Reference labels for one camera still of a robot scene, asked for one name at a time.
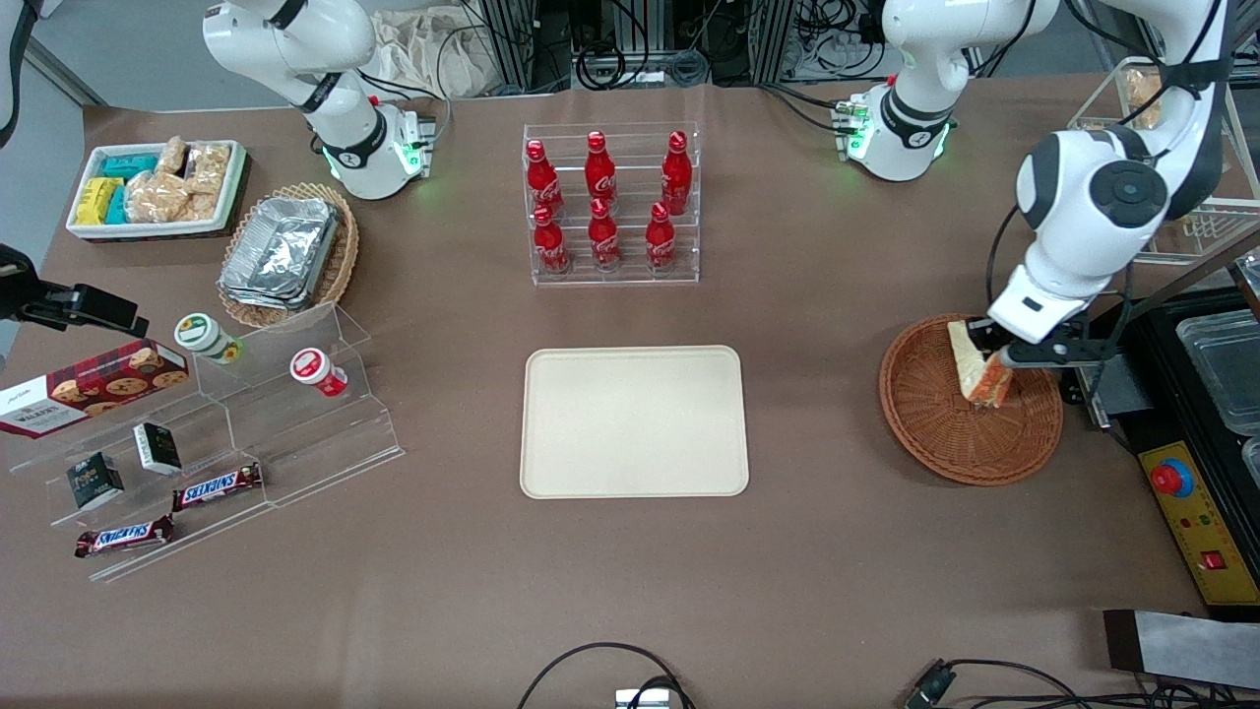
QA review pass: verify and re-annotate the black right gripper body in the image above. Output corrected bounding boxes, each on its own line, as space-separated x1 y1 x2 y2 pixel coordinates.
0 244 44 324

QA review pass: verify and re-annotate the triangle sandwich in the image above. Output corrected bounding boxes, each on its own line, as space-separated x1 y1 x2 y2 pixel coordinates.
947 320 1016 411

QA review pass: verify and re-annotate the brown wicker basket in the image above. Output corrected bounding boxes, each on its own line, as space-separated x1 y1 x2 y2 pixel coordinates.
879 313 1065 487

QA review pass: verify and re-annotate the light wicker basket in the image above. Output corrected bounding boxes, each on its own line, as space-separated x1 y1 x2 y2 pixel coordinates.
217 182 360 330

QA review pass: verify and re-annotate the cream plastic tray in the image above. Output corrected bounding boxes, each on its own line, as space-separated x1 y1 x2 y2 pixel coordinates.
520 345 751 500

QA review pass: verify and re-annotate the red tartan cookie box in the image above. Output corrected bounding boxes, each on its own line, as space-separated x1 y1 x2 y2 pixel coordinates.
0 338 190 440

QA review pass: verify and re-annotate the white snack bin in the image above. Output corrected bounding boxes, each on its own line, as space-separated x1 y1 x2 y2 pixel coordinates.
66 140 249 243

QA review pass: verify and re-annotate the green lid cup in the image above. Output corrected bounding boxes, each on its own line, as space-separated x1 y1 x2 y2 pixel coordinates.
174 312 244 366

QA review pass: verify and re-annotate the yellow snack pack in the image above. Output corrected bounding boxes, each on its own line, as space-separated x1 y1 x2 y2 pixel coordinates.
77 177 121 226

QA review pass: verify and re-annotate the black box white label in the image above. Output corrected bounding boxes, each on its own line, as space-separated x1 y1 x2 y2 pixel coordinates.
133 421 184 477

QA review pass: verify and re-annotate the clear plastic container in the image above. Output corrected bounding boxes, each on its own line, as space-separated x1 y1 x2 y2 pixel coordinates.
1175 309 1260 436

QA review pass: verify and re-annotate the red emergency stop button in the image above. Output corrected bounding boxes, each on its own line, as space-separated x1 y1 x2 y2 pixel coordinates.
1151 457 1195 499

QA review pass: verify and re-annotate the black box gold print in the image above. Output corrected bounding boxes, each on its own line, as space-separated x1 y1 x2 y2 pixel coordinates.
66 451 126 511

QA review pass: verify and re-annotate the aluminium foil container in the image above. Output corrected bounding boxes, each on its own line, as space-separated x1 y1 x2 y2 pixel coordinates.
219 196 342 312

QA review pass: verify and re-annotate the black sealing machine yellow panel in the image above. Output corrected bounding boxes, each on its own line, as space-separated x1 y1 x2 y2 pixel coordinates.
1083 251 1260 618

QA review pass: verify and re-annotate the snickers chocolate bar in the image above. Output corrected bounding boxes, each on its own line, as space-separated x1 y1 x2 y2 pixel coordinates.
172 463 264 512
75 515 176 559

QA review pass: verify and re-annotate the red lid cup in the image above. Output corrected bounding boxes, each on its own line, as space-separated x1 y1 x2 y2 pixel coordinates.
289 348 348 399

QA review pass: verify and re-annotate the clear acrylic stepped shelf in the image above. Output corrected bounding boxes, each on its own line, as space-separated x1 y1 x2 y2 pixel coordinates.
5 303 407 584

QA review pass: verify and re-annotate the packaged bread roll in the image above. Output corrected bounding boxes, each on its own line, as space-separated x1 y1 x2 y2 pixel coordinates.
1122 67 1165 129

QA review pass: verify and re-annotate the grey metal plate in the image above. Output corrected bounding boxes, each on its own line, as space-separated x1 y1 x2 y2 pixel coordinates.
1102 609 1260 690

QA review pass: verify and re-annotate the red cola bottle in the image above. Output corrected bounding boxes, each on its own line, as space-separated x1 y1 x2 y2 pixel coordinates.
588 198 621 272
585 131 617 208
533 204 571 275
645 202 678 274
661 131 693 216
525 139 564 220

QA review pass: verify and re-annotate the clear acrylic bottle rack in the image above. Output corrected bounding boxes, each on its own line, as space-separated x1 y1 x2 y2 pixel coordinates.
522 121 702 289

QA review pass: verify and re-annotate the beige cloth bag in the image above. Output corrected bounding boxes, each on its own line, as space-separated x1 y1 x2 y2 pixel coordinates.
369 8 493 99

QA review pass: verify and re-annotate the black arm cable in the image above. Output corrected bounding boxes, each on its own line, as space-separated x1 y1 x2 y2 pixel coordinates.
984 202 1027 308

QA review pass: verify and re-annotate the black cable with connector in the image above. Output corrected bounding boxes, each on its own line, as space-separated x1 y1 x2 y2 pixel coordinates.
904 658 1260 709

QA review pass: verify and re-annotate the aluminium profile post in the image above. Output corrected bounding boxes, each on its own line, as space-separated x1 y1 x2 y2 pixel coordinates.
752 0 794 82
482 0 538 92

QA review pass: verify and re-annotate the black coiled cable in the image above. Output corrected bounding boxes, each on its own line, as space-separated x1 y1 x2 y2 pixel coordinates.
574 43 653 92

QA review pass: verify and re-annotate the black looped cable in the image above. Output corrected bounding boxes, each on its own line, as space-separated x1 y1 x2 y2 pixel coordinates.
516 642 696 709

